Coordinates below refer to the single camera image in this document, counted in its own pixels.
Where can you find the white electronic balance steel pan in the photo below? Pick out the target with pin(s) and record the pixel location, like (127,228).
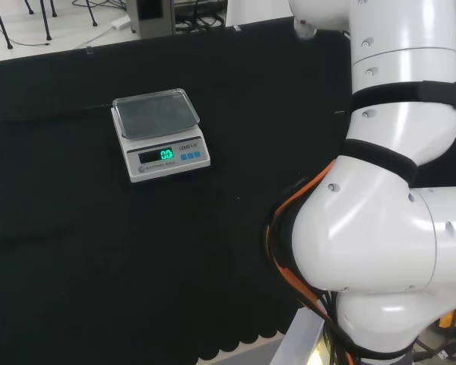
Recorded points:
(167,167)

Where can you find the black bench cloth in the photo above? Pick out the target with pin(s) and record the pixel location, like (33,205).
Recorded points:
(99,247)

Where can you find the grey metal cabinet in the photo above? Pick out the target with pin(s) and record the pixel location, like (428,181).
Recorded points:
(152,28)

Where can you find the grey metal mounting plate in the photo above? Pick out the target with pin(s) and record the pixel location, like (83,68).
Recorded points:
(300,342)

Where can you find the small clear clip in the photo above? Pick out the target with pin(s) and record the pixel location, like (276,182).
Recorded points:
(88,50)

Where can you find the white power strip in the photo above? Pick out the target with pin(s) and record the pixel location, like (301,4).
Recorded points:
(121,22)

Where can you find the black stand leg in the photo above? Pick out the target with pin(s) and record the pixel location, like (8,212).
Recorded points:
(45,23)
(92,15)
(4,30)

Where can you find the yellow stop button box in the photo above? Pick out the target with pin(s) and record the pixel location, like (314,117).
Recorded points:
(446,321)

